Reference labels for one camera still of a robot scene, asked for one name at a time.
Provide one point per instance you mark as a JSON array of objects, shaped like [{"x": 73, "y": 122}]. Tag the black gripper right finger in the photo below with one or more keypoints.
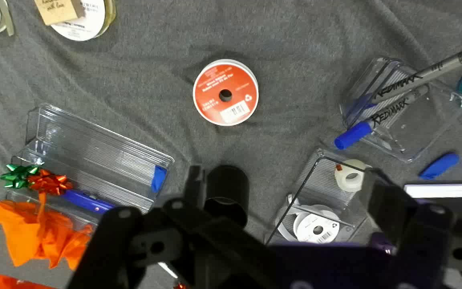
[{"x": 433, "y": 241}]

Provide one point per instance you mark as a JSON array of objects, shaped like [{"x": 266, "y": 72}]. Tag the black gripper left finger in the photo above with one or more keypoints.
[{"x": 150, "y": 250}]

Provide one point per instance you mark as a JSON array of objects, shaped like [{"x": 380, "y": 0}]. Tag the pen with blue cap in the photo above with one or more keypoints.
[{"x": 352, "y": 135}]

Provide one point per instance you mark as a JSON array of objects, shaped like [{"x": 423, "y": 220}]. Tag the silver grey pen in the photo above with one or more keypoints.
[{"x": 428, "y": 74}]

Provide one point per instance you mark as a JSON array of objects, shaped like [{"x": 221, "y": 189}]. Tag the red gift bow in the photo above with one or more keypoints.
[{"x": 48, "y": 183}]

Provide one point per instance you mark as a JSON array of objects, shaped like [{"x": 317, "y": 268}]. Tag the grey tablecloth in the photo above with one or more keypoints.
[{"x": 134, "y": 80}]

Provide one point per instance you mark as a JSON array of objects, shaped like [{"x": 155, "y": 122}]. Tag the clear tray holding bows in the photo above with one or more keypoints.
[{"x": 88, "y": 220}]

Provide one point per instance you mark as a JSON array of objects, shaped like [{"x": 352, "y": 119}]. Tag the short blue marker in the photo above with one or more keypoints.
[{"x": 158, "y": 178}]

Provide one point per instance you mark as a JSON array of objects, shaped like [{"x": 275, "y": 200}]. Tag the white spool with tan card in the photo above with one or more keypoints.
[{"x": 88, "y": 24}]

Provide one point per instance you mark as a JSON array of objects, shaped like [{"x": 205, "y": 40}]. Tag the green gift bow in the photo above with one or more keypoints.
[{"x": 16, "y": 175}]

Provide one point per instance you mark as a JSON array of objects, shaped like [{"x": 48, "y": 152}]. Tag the small white tape roll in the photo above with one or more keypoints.
[{"x": 348, "y": 176}]

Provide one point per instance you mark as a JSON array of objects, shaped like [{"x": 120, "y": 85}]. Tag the clear tray holding pens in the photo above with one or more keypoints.
[{"x": 417, "y": 128}]

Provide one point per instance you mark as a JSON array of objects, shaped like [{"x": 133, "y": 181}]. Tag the small white ribbon spool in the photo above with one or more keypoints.
[{"x": 316, "y": 226}]

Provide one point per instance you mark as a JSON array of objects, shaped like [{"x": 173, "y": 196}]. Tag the long blue marker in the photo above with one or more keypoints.
[{"x": 86, "y": 202}]

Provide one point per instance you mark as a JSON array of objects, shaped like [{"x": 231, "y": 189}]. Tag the long clear plastic tray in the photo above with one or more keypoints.
[{"x": 96, "y": 152}]

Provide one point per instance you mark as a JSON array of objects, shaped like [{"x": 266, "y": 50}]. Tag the clear tray holding white spools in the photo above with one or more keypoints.
[{"x": 316, "y": 186}]

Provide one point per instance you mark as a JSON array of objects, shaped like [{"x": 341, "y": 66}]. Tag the loose blue marker cap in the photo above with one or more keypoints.
[{"x": 439, "y": 163}]

